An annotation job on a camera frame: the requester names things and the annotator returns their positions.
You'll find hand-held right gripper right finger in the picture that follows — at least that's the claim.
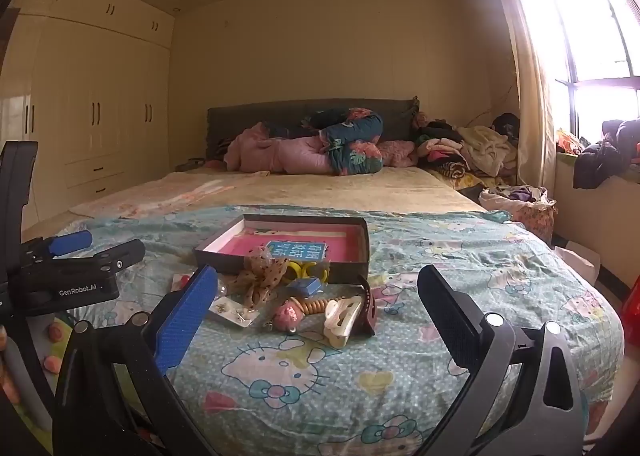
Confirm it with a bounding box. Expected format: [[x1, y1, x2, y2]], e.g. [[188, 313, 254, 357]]
[[417, 265, 588, 456]]

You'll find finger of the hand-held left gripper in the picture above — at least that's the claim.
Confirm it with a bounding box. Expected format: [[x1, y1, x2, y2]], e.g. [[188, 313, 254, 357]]
[[20, 230, 94, 263], [75, 239, 146, 283]]

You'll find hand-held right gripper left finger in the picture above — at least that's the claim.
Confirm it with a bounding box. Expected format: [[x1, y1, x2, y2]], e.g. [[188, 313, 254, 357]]
[[52, 265, 221, 456]]

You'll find earring card packet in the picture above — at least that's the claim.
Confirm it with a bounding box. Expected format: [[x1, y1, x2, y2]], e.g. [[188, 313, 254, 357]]
[[207, 297, 261, 329]]

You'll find maroon hair clip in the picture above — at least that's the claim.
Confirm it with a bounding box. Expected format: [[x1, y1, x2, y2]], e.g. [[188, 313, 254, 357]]
[[357, 275, 377, 337]]

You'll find beige dotted bow scrunchie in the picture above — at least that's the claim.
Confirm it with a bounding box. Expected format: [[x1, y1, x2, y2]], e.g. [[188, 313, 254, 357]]
[[235, 245, 292, 309]]

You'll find pink pom keychain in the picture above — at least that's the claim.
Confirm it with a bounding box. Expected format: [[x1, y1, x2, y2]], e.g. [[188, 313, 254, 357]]
[[270, 300, 302, 335]]

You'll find white claw hair clip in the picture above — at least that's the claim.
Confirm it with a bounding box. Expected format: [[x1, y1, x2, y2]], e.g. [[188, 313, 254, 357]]
[[322, 297, 365, 349]]

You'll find dark grey box pink inside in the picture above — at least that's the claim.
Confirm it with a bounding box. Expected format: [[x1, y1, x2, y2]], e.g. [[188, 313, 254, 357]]
[[194, 214, 371, 284]]

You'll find small blue box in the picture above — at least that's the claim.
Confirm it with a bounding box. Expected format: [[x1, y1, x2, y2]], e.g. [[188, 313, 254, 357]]
[[286, 277, 321, 297]]

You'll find beige coil hair tie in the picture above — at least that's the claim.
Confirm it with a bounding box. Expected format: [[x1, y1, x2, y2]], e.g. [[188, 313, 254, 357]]
[[292, 297, 331, 319]]

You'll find yellow hair clips packet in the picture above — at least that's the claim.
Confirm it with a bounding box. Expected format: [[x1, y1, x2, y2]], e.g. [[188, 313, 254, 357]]
[[285, 260, 331, 283]]

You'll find person's left hand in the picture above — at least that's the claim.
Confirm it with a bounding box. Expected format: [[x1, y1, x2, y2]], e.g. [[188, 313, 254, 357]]
[[0, 325, 63, 407]]

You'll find pale pink printed cloth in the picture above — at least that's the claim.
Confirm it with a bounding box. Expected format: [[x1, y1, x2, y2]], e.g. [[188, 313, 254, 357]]
[[70, 171, 226, 219]]

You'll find printed cat blanket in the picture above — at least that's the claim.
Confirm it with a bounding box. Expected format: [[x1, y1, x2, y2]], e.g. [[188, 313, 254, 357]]
[[50, 206, 626, 456]]

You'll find blue printed card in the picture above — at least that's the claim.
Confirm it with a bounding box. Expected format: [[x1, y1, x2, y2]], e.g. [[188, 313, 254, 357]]
[[265, 239, 328, 262]]

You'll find floral bag of clothes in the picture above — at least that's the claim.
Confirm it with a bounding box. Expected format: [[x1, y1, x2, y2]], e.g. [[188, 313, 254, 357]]
[[479, 185, 558, 242]]

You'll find white paper bag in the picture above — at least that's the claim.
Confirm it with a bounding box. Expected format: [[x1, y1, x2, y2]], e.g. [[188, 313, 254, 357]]
[[554, 241, 601, 287]]

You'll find cream wardrobe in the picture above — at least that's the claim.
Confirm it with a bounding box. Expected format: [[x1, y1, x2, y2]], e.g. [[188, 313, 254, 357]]
[[0, 0, 176, 237]]

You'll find pink knit pillow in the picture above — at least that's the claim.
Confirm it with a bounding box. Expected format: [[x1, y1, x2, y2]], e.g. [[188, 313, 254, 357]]
[[377, 140, 418, 168]]

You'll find pile of clothes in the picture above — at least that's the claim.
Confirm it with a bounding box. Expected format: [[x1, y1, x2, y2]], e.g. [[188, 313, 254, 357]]
[[412, 112, 521, 187]]

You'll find pink and floral bedding pile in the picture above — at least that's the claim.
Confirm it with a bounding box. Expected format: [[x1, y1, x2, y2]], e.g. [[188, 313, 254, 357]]
[[206, 97, 420, 162]]

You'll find red container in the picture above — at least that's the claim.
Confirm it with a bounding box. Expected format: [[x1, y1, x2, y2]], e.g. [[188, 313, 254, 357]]
[[621, 276, 640, 332]]

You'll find pink quilt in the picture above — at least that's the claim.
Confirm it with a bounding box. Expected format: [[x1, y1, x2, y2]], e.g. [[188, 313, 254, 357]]
[[224, 122, 351, 174]]

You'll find dark floral quilt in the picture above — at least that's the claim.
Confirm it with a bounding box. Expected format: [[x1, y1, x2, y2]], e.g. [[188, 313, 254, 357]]
[[265, 108, 385, 177]]

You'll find colourful cloth on windowsill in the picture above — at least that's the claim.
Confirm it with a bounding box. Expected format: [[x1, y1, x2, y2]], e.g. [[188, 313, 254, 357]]
[[556, 129, 591, 154]]

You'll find dark jacket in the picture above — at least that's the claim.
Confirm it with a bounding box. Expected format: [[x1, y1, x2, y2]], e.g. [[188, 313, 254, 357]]
[[572, 119, 640, 189]]

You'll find cream curtain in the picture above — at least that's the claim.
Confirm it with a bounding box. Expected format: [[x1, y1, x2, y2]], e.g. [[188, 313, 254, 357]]
[[492, 0, 558, 187]]

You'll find window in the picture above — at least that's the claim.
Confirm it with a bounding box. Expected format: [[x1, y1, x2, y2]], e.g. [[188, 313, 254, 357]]
[[510, 0, 640, 137]]

